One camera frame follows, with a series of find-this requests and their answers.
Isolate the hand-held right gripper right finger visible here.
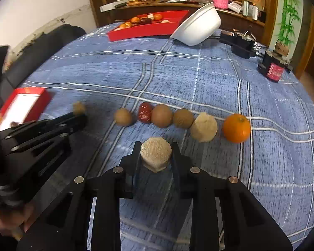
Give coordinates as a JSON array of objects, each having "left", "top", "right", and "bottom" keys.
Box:
[{"left": 171, "top": 142, "right": 293, "bottom": 251}]

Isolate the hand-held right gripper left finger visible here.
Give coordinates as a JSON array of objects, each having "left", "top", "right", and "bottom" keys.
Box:
[{"left": 17, "top": 141, "right": 143, "bottom": 251}]

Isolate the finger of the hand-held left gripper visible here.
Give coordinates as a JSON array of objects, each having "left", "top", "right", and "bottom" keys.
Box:
[
  {"left": 10, "top": 125, "right": 87, "bottom": 154},
  {"left": 0, "top": 112, "right": 88, "bottom": 140}
]

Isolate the large pale sugarcane chunk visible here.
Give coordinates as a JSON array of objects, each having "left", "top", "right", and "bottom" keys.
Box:
[{"left": 140, "top": 137, "right": 172, "bottom": 173}]

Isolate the large red white-lined box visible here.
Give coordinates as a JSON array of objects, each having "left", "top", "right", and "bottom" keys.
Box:
[{"left": 0, "top": 87, "right": 52, "bottom": 132}]

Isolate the brown longan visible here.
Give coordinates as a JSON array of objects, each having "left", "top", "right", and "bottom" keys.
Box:
[
  {"left": 173, "top": 108, "right": 194, "bottom": 129},
  {"left": 151, "top": 104, "right": 174, "bottom": 128},
  {"left": 114, "top": 108, "right": 134, "bottom": 126}
]

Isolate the dark red date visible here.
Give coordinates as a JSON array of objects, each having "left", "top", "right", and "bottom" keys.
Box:
[{"left": 138, "top": 102, "right": 153, "bottom": 123}]

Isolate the small orange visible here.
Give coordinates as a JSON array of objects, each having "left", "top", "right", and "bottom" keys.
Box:
[{"left": 222, "top": 114, "right": 252, "bottom": 144}]

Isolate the person's left hand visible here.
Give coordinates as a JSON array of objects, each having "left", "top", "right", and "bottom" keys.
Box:
[{"left": 0, "top": 204, "right": 35, "bottom": 241}]

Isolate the black leather sofa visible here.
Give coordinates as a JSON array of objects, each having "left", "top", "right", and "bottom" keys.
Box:
[{"left": 0, "top": 25, "right": 87, "bottom": 105}]

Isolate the blue plaid tablecloth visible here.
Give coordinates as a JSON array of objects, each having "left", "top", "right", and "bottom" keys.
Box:
[{"left": 18, "top": 22, "right": 314, "bottom": 251}]

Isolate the shallow red tray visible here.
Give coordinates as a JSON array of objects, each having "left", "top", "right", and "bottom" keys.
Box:
[{"left": 107, "top": 10, "right": 190, "bottom": 42}]

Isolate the black device with red label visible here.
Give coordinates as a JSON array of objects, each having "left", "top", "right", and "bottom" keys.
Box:
[{"left": 257, "top": 51, "right": 291, "bottom": 83}]

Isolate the black power adapter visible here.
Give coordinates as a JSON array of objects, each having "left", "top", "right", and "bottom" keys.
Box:
[{"left": 219, "top": 29, "right": 259, "bottom": 59}]

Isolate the white bowl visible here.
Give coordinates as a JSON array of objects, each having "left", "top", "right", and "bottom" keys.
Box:
[{"left": 170, "top": 2, "right": 222, "bottom": 47}]

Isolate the wooden sideboard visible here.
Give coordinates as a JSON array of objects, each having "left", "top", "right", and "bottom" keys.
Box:
[{"left": 99, "top": 0, "right": 267, "bottom": 45}]

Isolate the white carton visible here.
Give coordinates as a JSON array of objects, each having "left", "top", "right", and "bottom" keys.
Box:
[{"left": 228, "top": 1, "right": 243, "bottom": 13}]

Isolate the bamboo wall painting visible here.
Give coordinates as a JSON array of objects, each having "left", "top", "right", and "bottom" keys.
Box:
[{"left": 273, "top": 0, "right": 304, "bottom": 58}]

